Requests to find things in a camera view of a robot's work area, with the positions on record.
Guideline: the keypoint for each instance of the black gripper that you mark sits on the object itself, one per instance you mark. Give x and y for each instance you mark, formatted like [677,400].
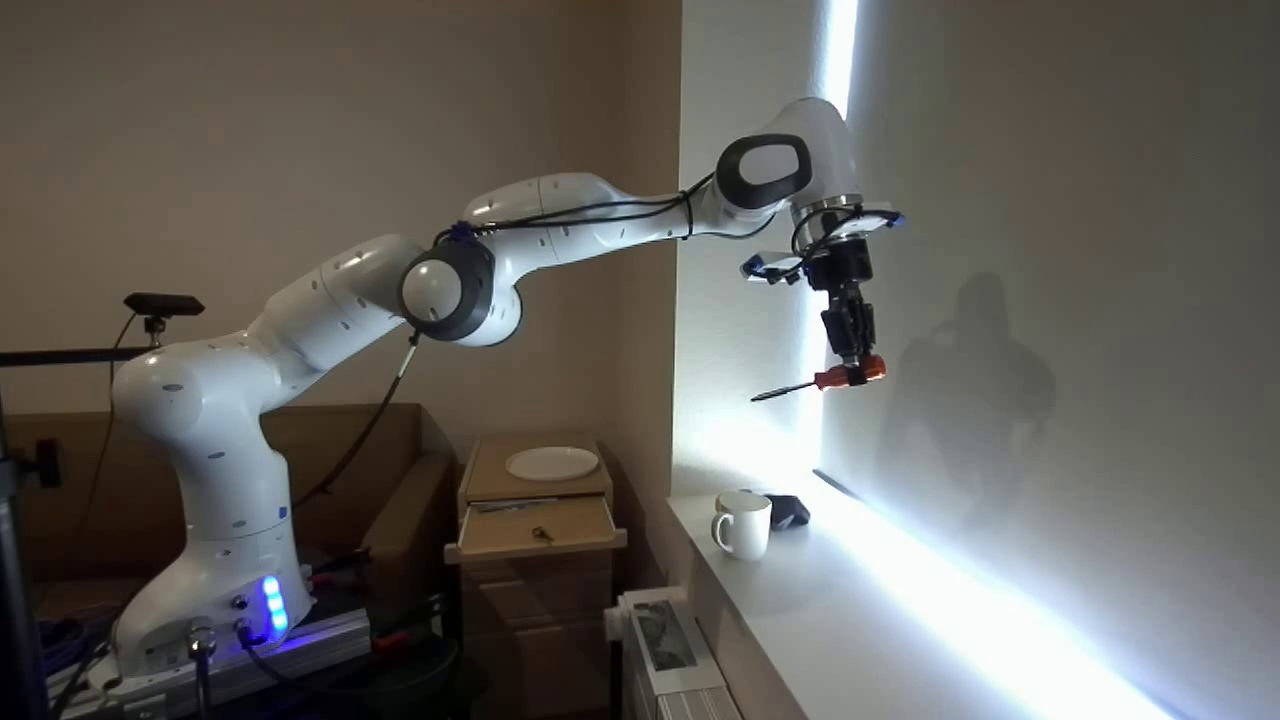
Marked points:
[843,279]

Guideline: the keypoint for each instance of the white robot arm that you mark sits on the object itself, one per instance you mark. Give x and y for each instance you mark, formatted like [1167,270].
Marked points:
[202,400]

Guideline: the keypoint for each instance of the wooden cabinet drawer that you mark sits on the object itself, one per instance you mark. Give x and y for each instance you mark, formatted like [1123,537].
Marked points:
[505,535]

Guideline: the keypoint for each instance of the small dark object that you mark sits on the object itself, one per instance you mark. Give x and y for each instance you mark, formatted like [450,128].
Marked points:
[788,513]

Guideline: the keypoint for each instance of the white mug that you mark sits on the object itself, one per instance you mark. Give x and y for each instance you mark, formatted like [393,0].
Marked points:
[745,525]

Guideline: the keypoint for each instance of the grey roller blind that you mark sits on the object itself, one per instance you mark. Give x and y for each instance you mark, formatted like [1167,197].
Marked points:
[1064,267]

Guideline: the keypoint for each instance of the white window sill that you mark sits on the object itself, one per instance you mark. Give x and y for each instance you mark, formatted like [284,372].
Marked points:
[852,625]

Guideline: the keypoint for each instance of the white plate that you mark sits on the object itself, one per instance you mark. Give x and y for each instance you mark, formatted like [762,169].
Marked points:
[554,467]

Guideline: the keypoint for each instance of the wooden cabinet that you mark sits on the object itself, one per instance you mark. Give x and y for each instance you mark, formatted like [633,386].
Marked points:
[534,625]

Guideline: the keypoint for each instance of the black table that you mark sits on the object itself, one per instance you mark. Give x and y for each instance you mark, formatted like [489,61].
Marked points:
[424,685]

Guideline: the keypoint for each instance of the black horizontal bar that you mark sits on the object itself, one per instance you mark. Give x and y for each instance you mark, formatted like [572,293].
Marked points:
[66,359]

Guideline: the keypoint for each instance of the wrist camera light mount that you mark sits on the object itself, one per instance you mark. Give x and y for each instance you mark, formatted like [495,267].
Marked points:
[852,220]

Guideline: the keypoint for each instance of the black camera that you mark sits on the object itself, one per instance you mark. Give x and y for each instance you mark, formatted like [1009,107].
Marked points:
[163,304]

